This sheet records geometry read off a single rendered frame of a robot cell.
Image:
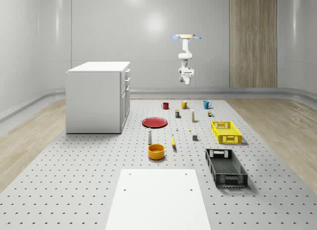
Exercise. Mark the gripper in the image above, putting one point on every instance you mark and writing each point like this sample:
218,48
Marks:
188,72

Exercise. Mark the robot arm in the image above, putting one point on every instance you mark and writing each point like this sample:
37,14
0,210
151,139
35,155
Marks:
185,55

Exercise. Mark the yellow mug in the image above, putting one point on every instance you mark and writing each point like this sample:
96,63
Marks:
184,105

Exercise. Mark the blue mug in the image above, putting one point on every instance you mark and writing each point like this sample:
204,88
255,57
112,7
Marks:
206,105

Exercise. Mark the red mug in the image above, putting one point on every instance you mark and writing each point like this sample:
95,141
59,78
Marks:
165,106

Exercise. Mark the flat-sided can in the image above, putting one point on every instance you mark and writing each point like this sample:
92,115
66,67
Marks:
177,114

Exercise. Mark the tall white bottle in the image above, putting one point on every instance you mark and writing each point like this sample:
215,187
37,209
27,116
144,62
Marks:
193,116

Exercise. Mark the red plate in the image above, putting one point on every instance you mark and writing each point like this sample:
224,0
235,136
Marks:
155,122

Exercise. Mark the grey cube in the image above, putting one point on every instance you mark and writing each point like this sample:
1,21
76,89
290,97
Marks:
195,137

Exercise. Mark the banana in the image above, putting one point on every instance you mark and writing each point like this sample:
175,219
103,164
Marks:
173,141

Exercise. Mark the white tube with dark cap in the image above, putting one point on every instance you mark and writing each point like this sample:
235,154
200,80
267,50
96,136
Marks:
149,137

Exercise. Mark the yellow basket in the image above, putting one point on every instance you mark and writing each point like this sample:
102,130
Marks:
237,137

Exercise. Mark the yellow bowl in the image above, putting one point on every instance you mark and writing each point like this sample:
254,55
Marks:
156,153

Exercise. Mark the white cabinet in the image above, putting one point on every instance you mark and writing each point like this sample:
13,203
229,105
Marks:
94,101

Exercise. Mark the dark grey basket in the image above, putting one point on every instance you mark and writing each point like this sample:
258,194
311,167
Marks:
232,181

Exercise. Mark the white board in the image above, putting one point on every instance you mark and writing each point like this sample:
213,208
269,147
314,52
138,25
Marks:
158,202

